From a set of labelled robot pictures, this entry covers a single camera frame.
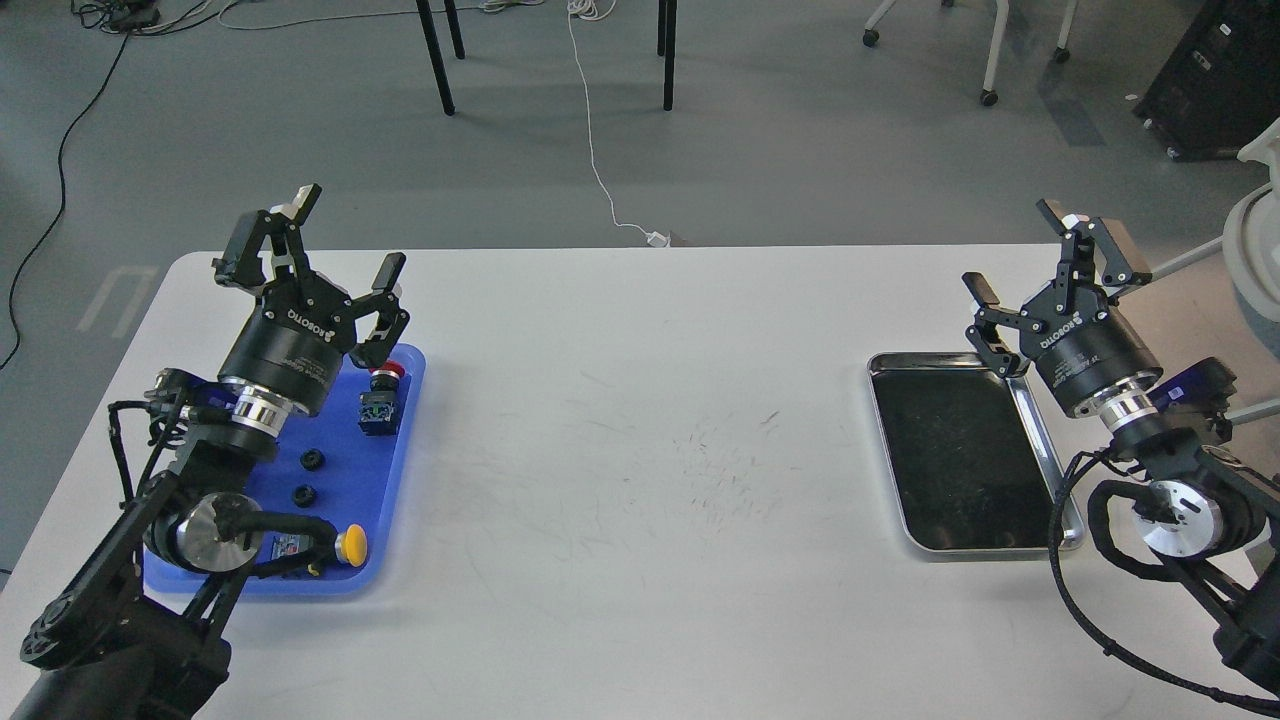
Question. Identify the black Robotiq gripper image left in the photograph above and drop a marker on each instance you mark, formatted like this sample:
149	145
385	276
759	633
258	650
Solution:
302	325

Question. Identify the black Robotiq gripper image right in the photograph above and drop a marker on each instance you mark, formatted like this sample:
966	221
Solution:
1086	345

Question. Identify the black gear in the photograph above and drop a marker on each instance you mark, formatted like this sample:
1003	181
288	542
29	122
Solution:
304	496
312	459

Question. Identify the blue plastic tray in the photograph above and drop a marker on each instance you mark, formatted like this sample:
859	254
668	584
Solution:
358	483

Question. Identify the silver metal tray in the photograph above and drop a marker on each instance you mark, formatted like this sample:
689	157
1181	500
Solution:
973	468

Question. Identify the red emergency stop button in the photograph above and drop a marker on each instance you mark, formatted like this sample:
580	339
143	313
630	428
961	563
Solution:
380	411

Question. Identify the white chair right edge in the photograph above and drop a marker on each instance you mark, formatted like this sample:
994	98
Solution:
1249	241

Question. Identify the black equipment case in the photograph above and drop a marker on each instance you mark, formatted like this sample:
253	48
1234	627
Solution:
1218	88

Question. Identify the yellow push button switch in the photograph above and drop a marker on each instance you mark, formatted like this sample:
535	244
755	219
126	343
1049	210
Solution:
350	551

